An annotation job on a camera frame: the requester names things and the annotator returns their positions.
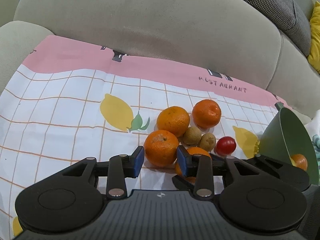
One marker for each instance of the orange tangerine back middle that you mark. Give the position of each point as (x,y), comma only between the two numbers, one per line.
(174,119)

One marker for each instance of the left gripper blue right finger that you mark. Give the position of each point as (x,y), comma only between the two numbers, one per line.
(199,167)

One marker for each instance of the brown longan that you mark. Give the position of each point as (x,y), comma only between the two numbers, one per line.
(207,142)
(192,136)

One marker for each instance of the brown longan lower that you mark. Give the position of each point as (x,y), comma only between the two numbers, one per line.
(207,142)

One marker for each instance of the beige sofa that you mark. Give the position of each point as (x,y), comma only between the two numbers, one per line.
(226,36)

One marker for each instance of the pink white checkered cloth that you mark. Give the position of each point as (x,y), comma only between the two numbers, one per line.
(69,100)

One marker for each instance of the orange tangerine right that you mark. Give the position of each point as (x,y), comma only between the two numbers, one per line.
(206,113)

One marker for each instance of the teal striped trouser leg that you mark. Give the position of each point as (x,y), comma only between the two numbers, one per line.
(316,145)

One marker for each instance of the red cherry tomato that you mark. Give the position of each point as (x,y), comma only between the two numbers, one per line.
(225,146)

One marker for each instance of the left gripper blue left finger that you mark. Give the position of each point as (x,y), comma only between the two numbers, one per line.
(123,166)

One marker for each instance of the brown longan upper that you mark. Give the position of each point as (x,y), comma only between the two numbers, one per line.
(192,136)

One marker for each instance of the orange tangerine front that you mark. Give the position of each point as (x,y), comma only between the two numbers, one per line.
(196,151)

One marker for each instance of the orange tangerine back left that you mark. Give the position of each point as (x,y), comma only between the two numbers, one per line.
(160,148)

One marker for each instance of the black white houndstooth cushion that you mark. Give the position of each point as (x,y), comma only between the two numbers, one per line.
(289,18)

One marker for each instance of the green colander bowl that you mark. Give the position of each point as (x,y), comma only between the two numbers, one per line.
(285,136)

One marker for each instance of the yellow cushion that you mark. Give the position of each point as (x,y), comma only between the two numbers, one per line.
(314,56)

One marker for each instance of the orange tangerine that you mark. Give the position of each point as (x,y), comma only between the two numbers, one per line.
(160,148)
(196,151)
(206,113)
(174,119)

